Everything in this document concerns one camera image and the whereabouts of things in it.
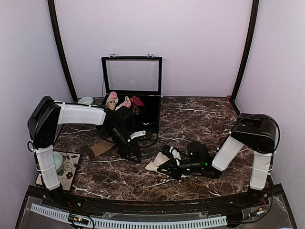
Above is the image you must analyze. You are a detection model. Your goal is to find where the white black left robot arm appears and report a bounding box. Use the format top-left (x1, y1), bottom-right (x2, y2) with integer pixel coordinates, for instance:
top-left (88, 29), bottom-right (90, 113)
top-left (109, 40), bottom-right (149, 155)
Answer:
top-left (27, 96), bottom-right (141, 208)

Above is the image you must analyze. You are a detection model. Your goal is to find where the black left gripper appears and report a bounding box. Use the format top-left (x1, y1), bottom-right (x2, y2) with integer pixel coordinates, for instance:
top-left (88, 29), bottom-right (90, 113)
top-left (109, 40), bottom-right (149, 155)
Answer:
top-left (104, 125), bottom-right (142, 164)

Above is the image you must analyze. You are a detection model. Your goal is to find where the cream brown block sock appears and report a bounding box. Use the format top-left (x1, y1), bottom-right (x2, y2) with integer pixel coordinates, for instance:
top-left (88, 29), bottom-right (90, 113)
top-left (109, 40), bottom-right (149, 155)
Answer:
top-left (145, 152), bottom-right (169, 173)

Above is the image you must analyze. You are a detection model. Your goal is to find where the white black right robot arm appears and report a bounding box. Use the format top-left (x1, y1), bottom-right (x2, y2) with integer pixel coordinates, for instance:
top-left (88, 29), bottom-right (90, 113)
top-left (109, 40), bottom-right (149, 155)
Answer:
top-left (157, 113), bottom-right (280, 207)

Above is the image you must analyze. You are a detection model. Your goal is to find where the small circuit board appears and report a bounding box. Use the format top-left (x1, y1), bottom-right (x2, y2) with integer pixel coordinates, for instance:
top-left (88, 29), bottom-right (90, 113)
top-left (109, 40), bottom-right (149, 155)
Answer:
top-left (68, 214), bottom-right (89, 225)

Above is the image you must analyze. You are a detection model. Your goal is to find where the black box with glass lid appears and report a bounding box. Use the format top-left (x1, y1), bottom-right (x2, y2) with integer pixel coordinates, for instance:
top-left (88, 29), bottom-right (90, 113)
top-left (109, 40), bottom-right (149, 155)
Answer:
top-left (101, 55), bottom-right (163, 134)

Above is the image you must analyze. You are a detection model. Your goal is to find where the tan ribbed sock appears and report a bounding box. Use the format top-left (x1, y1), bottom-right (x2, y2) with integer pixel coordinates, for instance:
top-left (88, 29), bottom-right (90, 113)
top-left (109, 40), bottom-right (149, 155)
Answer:
top-left (85, 140), bottom-right (115, 158)

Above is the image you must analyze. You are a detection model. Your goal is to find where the brown patterned small sock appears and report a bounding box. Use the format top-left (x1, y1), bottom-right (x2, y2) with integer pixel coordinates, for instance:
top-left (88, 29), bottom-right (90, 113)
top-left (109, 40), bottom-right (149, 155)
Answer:
top-left (132, 106), bottom-right (140, 115)

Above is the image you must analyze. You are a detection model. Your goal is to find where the pale green bowl at back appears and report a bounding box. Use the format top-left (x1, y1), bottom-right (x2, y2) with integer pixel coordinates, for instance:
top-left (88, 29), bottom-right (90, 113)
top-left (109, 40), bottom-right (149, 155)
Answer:
top-left (77, 96), bottom-right (94, 105)

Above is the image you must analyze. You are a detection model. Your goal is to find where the black frame post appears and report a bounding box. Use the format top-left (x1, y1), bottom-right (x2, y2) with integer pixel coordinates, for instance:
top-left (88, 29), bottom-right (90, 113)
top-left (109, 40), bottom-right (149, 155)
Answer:
top-left (47, 0), bottom-right (78, 102)
top-left (231, 0), bottom-right (260, 102)

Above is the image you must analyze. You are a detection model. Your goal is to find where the floral placemat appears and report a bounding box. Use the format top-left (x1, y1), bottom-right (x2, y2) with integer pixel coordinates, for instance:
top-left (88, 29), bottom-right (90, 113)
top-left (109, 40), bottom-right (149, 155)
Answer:
top-left (35, 151), bottom-right (81, 191)

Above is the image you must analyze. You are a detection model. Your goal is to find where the pink white rolled sock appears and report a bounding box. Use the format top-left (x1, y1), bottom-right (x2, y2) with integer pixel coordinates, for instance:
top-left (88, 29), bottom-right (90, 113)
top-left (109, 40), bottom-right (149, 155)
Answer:
top-left (115, 96), bottom-right (132, 111)

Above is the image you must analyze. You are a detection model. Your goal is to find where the black left frame post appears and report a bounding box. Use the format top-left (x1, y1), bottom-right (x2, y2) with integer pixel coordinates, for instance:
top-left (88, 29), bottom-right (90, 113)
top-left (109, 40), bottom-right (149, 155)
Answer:
top-left (47, 0), bottom-right (78, 102)

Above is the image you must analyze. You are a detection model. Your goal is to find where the dark red folded sock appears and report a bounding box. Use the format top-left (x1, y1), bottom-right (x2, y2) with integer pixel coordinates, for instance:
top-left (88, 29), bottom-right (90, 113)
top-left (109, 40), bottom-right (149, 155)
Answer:
top-left (130, 95), bottom-right (144, 106)

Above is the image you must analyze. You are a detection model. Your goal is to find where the white slotted cable duct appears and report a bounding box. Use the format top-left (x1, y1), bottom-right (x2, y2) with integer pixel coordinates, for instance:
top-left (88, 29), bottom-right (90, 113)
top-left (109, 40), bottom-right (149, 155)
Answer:
top-left (30, 203), bottom-right (227, 228)

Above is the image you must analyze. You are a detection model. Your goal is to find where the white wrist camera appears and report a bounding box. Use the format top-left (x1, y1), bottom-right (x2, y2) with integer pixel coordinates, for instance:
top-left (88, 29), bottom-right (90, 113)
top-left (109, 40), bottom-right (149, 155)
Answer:
top-left (130, 130), bottom-right (146, 140)
top-left (162, 145), bottom-right (181, 160)

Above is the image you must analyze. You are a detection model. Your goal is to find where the black front table rail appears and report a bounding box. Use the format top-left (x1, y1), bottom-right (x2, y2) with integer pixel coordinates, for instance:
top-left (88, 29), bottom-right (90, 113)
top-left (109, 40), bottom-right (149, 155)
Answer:
top-left (21, 185), bottom-right (284, 215)

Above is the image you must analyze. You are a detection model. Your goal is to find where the pale green bowl on mat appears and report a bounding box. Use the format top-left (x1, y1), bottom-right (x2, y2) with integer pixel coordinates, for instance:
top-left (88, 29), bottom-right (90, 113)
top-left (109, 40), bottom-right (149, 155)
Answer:
top-left (53, 151), bottom-right (63, 171)

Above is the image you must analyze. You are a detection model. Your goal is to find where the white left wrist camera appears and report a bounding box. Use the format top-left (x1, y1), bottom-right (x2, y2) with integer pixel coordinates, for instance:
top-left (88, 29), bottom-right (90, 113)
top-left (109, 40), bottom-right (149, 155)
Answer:
top-left (130, 130), bottom-right (146, 140)

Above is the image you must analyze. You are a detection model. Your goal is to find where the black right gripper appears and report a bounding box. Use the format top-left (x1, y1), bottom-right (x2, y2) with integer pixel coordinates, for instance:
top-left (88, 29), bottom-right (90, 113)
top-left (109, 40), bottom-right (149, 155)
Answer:
top-left (158, 158), bottom-right (203, 180)

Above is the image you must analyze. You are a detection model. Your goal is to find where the black right frame post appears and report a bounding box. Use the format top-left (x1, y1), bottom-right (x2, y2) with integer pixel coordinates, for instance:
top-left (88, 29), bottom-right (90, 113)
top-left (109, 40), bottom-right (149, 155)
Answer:
top-left (231, 0), bottom-right (260, 102)

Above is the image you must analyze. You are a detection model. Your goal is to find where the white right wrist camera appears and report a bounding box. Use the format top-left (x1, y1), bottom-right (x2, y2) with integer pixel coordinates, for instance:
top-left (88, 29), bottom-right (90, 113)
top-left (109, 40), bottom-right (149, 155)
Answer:
top-left (162, 145), bottom-right (181, 160)

